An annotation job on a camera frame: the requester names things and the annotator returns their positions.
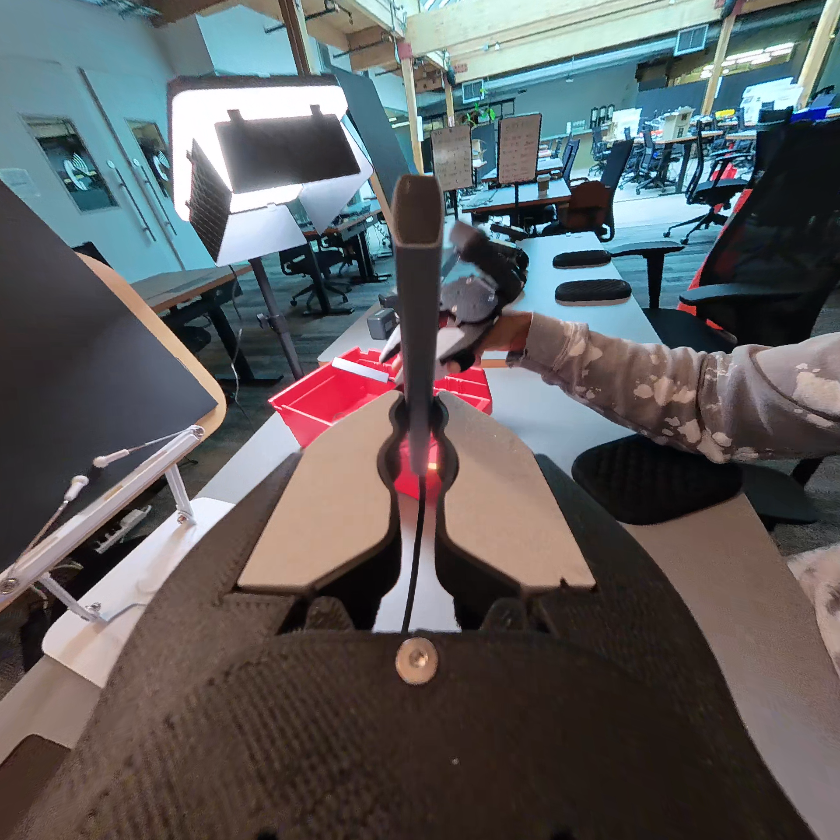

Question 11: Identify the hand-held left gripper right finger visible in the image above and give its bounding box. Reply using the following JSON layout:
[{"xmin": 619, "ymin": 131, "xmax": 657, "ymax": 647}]
[{"xmin": 430, "ymin": 391, "xmax": 597, "ymax": 627}]

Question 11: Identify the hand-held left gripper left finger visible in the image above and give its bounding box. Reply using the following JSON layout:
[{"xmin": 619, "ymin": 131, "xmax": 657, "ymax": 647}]
[{"xmin": 236, "ymin": 391, "xmax": 404, "ymax": 627}]

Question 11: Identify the grey USB hub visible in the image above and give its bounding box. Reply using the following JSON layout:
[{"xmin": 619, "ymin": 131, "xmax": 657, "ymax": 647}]
[{"xmin": 391, "ymin": 174, "xmax": 445, "ymax": 475}]

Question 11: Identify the red plastic bin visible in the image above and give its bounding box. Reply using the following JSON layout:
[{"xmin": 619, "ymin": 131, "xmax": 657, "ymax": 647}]
[{"xmin": 268, "ymin": 346, "xmax": 494, "ymax": 500}]

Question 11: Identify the black USB-C cable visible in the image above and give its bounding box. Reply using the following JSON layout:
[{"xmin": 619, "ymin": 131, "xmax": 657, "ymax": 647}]
[{"xmin": 402, "ymin": 459, "xmax": 429, "ymax": 634}]

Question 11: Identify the person's right forearm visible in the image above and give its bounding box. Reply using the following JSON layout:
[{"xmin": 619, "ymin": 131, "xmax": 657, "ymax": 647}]
[{"xmin": 505, "ymin": 314, "xmax": 840, "ymax": 463}]

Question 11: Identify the person's right hand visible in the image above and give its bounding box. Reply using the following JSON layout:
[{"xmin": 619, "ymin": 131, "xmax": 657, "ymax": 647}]
[{"xmin": 482, "ymin": 311, "xmax": 534, "ymax": 355}]

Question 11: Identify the silver hub with dark print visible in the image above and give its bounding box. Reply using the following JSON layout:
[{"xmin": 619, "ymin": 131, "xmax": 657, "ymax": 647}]
[{"xmin": 331, "ymin": 356, "xmax": 389, "ymax": 383}]

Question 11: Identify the whiteboard easel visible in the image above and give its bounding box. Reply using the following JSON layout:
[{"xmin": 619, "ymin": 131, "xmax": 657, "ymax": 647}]
[
  {"xmin": 430, "ymin": 125, "xmax": 475, "ymax": 193},
  {"xmin": 497, "ymin": 113, "xmax": 543, "ymax": 186}
]

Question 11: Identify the dark office desk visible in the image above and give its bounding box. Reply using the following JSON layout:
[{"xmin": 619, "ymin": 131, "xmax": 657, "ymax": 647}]
[{"xmin": 131, "ymin": 262, "xmax": 253, "ymax": 388}]

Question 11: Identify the studio light panel on stand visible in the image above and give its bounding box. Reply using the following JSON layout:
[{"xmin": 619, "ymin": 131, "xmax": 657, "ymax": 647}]
[{"xmin": 166, "ymin": 73, "xmax": 375, "ymax": 382}]

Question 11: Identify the orange and black office chair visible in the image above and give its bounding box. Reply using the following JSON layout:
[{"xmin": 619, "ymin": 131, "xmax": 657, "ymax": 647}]
[{"xmin": 609, "ymin": 118, "xmax": 840, "ymax": 526}]

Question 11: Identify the person's patterned hoodie torso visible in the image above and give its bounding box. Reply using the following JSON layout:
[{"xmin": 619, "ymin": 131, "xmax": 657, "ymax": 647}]
[{"xmin": 784, "ymin": 545, "xmax": 840, "ymax": 690}]

